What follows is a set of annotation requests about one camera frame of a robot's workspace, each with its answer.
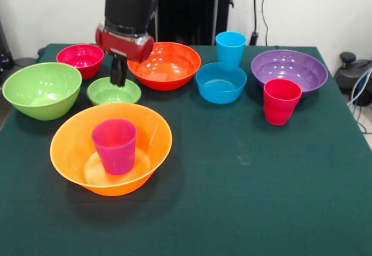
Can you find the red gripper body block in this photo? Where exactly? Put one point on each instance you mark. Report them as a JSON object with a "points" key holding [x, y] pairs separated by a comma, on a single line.
{"points": [[125, 45]]}

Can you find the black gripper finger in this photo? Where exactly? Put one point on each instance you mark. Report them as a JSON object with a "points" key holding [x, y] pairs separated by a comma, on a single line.
{"points": [[115, 71], [123, 73]]}

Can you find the small green bowl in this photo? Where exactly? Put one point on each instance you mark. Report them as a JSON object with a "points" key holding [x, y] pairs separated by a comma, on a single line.
{"points": [[113, 96]]}

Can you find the purple cup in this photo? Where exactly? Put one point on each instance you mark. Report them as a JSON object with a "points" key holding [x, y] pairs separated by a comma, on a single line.
{"points": [[114, 151]]}

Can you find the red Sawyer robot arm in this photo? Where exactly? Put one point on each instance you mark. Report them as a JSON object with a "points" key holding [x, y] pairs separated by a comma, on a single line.
{"points": [[128, 6]]}

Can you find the pink bowl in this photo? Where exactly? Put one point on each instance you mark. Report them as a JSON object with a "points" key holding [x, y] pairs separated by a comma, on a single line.
{"points": [[80, 58]]}

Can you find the red bowl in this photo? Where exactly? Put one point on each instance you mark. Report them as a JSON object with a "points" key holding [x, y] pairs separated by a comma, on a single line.
{"points": [[168, 70]]}

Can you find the large green bowl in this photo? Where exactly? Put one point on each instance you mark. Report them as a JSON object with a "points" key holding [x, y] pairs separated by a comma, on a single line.
{"points": [[40, 90]]}

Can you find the large orange bowl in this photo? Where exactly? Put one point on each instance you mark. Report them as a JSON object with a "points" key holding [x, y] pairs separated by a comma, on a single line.
{"points": [[69, 151]]}

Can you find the blue bowl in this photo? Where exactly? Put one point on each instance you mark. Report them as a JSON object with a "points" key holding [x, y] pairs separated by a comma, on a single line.
{"points": [[221, 90]]}

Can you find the blue cup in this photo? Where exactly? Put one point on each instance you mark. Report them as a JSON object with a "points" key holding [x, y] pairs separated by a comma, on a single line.
{"points": [[231, 50]]}

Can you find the black equipment box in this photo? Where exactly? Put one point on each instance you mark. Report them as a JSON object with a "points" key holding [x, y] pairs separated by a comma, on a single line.
{"points": [[4, 50]]}

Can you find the dark green tablecloth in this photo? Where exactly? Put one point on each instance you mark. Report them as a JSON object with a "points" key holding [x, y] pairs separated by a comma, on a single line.
{"points": [[247, 166]]}

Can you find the pink cup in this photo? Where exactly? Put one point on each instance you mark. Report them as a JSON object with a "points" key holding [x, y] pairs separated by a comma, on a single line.
{"points": [[280, 105]]}

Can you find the purple bowl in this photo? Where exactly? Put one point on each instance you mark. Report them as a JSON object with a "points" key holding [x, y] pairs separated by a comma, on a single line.
{"points": [[290, 67]]}

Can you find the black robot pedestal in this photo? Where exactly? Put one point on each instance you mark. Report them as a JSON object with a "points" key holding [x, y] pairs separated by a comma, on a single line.
{"points": [[189, 9]]}

